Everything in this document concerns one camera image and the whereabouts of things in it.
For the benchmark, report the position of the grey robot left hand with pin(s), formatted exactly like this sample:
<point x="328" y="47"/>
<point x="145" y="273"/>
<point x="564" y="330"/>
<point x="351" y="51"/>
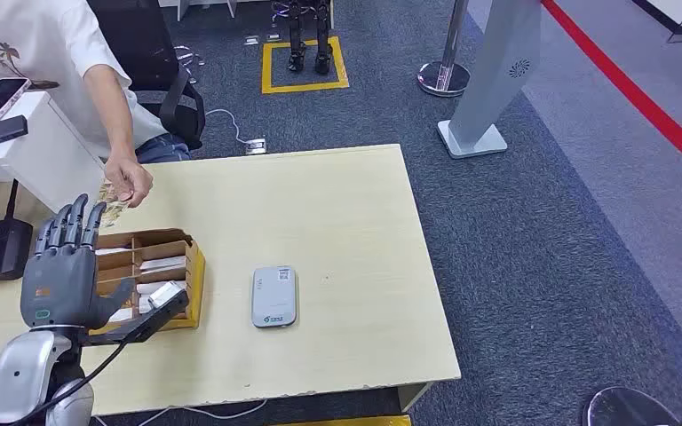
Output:
<point x="58" y="288"/>

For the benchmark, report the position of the person's left hand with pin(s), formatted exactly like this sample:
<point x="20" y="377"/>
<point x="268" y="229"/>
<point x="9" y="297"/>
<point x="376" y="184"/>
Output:
<point x="129" y="176"/>

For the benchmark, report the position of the cardboard divided card box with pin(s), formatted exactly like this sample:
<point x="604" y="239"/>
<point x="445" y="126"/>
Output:
<point x="195" y="276"/>

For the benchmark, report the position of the person's left forearm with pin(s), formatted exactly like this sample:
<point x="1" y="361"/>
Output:
<point x="108" y="112"/>

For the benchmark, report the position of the white key card sleeve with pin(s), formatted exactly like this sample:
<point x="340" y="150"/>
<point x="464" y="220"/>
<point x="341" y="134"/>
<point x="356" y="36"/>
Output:
<point x="151" y="287"/>
<point x="144" y="304"/>
<point x="164" y="264"/>
<point x="111" y="251"/>
<point x="120" y="316"/>

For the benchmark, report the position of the person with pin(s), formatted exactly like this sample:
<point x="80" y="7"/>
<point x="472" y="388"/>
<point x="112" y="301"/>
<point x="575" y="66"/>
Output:
<point x="41" y="35"/>

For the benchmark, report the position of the white desk riser stand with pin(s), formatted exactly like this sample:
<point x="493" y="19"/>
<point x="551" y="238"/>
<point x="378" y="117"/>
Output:
<point x="41" y="159"/>

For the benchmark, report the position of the black office chair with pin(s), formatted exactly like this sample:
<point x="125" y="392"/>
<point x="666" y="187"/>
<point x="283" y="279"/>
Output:
<point x="141" y="47"/>

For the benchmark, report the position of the silver floor power socket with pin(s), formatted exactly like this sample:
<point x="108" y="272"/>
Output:
<point x="256" y="146"/>

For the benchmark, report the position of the small black hub box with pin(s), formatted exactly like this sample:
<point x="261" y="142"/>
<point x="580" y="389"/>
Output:
<point x="5" y="130"/>

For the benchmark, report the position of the yellow floor tape square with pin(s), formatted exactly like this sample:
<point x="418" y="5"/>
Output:
<point x="266" y="67"/>

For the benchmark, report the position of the white furniture legs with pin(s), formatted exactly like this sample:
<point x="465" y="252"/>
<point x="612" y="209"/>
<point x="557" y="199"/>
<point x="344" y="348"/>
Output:
<point x="183" y="9"/>

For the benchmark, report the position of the black humanoid robot legs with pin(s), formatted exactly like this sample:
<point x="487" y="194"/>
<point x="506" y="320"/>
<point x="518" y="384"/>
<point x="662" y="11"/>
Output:
<point x="295" y="29"/>

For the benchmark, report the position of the yellow floor tape strip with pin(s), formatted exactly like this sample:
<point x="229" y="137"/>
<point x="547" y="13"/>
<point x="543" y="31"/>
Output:
<point x="364" y="421"/>

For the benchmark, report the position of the wooden desk leg panel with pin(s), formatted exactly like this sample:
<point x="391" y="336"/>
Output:
<point x="413" y="395"/>

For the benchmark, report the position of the grey kiosk pillar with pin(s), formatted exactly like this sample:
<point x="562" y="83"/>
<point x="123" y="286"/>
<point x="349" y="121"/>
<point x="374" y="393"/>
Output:
<point x="494" y="59"/>

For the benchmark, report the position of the round dark stanchion base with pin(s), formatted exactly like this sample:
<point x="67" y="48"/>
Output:
<point x="623" y="411"/>

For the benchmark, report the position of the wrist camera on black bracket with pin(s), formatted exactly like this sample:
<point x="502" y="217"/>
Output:
<point x="167" y="294"/>

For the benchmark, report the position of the chrome stanchion post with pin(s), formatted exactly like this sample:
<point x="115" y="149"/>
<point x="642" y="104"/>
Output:
<point x="444" y="79"/>

